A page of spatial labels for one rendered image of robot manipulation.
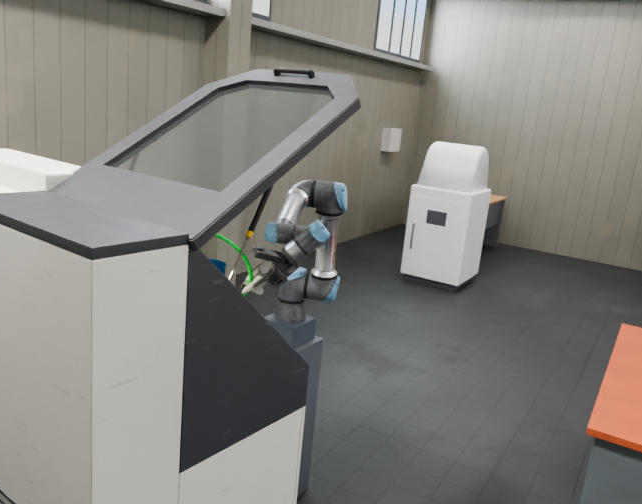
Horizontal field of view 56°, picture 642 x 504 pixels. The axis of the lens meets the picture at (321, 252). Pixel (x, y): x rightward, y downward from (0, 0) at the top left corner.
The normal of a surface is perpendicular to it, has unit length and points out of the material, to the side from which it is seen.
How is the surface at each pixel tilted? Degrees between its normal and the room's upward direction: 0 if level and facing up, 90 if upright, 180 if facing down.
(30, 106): 90
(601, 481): 90
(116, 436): 90
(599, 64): 90
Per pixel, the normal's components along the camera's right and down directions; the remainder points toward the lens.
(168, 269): 0.79, 0.22
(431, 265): -0.51, 0.16
